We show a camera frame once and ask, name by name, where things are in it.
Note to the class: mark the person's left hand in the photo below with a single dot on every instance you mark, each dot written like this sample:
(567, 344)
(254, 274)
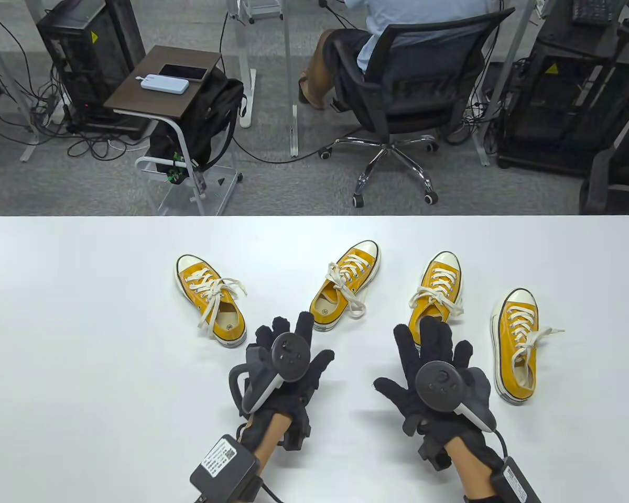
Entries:
(304, 330)

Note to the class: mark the person's right hand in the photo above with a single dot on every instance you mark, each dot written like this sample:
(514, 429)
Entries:
(435, 340)

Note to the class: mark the yellow canvas shoe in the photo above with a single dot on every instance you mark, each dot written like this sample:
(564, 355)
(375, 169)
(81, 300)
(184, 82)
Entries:
(225, 325)
(327, 312)
(516, 385)
(440, 262)

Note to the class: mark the person's right forearm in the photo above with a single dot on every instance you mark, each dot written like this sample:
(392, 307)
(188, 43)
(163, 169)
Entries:
(469, 466)

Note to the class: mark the person's left forearm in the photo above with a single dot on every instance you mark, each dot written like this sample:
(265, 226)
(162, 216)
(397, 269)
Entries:
(267, 445)

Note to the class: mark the dark grey handheld controller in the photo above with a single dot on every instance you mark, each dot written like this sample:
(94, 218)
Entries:
(437, 385)
(288, 359)

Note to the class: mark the white desk leg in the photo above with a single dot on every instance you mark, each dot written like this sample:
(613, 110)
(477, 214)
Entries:
(30, 150)
(293, 131)
(481, 141)
(243, 52)

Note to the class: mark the green backpack charm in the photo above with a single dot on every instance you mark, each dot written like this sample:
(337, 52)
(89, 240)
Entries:
(175, 173)

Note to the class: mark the black mesh office chair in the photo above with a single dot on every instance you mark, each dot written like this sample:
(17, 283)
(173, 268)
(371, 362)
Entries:
(409, 118)

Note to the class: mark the black backpack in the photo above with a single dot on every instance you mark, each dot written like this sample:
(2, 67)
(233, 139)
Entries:
(209, 120)

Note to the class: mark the brown top side table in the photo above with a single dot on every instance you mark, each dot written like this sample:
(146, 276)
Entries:
(152, 99)

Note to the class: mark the pale blue power bank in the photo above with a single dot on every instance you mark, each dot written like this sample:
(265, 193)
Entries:
(164, 85)

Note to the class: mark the black smartphone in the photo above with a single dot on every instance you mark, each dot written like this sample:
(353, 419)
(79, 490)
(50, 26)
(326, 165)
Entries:
(183, 72)

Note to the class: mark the white rolling cart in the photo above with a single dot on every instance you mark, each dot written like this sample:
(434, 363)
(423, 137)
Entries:
(262, 8)

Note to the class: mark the black computer tower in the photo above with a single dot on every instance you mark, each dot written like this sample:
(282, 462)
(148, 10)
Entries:
(94, 57)

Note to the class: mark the black keyboard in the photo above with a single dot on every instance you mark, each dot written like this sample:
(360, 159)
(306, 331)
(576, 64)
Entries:
(592, 13)

